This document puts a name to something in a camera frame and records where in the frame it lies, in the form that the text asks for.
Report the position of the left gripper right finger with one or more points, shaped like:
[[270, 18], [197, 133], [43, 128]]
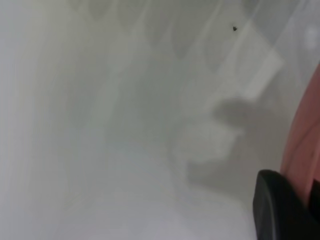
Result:
[[316, 215]]

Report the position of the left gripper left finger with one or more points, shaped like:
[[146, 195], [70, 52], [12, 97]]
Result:
[[277, 212]]

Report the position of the pink round plate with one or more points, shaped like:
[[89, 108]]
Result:
[[302, 140]]

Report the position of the small black crumb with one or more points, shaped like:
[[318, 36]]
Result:
[[234, 28]]

